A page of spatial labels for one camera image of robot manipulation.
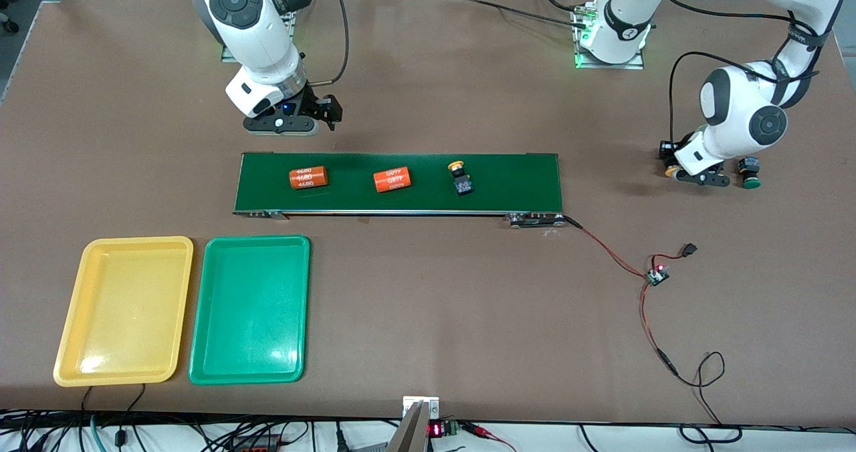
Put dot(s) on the yellow plastic tray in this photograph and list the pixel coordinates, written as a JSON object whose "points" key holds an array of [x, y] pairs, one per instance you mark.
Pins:
{"points": [[120, 318]]}

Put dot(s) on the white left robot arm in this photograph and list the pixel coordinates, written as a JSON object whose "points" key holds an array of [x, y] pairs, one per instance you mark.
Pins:
{"points": [[742, 104]]}

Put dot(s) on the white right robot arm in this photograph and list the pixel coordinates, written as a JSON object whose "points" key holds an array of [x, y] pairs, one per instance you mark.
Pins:
{"points": [[254, 31]]}

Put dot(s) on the red power strip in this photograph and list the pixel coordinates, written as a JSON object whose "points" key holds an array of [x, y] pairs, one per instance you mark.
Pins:
{"points": [[257, 446]]}

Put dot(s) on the green conveyor belt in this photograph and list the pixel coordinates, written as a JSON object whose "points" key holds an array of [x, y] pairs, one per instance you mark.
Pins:
{"points": [[521, 184]]}

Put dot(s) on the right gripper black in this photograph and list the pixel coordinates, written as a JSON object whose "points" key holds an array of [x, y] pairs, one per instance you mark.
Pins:
{"points": [[315, 106]]}

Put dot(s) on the red clip lead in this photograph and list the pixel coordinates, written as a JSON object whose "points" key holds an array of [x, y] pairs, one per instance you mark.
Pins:
{"points": [[478, 429]]}

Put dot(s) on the green push button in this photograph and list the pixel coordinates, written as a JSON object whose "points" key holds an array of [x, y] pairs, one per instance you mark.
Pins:
{"points": [[749, 172]]}

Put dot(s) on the red digit display module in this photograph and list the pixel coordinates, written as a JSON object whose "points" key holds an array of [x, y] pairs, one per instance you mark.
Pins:
{"points": [[436, 430]]}

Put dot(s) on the green plastic tray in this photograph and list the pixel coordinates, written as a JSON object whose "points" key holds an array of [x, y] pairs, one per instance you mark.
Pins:
{"points": [[251, 311]]}

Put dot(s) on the small green controller board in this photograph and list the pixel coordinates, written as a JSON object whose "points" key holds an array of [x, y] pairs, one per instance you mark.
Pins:
{"points": [[657, 277]]}

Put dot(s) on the yellow push button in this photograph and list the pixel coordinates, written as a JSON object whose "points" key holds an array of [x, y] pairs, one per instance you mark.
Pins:
{"points": [[461, 183], [671, 170]]}

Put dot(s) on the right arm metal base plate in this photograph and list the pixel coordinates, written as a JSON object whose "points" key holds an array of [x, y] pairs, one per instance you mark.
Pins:
{"points": [[225, 56]]}

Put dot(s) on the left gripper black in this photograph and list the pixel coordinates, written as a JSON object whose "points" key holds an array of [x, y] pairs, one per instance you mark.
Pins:
{"points": [[669, 158]]}

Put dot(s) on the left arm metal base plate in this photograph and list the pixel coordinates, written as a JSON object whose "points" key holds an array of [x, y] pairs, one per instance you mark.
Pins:
{"points": [[612, 66]]}

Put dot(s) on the grey metal camera bracket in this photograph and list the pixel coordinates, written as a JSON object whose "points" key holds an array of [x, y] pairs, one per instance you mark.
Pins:
{"points": [[411, 432]]}

